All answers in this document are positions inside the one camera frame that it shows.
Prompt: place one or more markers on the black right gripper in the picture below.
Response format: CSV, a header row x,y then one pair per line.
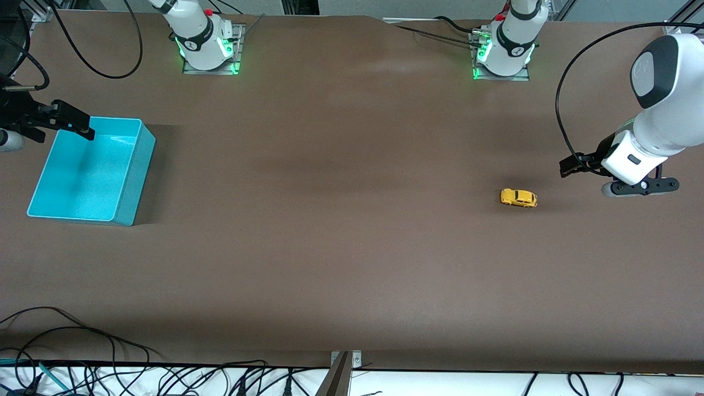
x,y
17,111

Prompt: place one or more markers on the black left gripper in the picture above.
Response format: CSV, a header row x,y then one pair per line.
x,y
599,152

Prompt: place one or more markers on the yellow beetle toy car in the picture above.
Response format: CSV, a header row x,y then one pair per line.
x,y
517,197

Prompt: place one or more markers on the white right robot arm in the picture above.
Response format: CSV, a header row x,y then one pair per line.
x,y
198,38

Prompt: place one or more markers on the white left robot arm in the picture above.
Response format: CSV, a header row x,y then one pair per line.
x,y
668,126

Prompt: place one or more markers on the turquoise plastic bin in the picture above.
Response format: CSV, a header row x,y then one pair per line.
x,y
82,176

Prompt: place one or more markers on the black power plug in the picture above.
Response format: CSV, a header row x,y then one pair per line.
x,y
241,388
287,388

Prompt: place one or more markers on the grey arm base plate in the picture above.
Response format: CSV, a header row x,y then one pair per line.
x,y
209,71
500,78

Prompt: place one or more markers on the black frame post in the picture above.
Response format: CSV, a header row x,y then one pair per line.
x,y
300,6

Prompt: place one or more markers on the small metal bracket plate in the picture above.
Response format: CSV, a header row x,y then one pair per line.
x,y
356,360

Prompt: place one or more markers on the dark grey metal post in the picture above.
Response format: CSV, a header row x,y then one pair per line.
x,y
335,382

